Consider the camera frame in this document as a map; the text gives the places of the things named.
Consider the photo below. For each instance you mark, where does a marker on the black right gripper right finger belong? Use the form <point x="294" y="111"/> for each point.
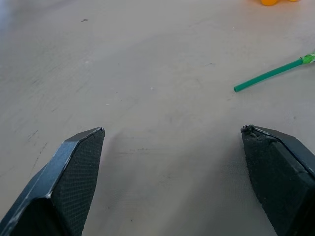
<point x="283" y="177"/>

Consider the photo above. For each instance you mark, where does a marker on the orange round object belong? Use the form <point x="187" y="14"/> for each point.
<point x="269" y="2"/>

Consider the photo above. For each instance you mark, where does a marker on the green artificial flower stem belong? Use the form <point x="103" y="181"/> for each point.
<point x="270" y="72"/>

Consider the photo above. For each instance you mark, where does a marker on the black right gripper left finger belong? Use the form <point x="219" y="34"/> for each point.
<point x="61" y="186"/>

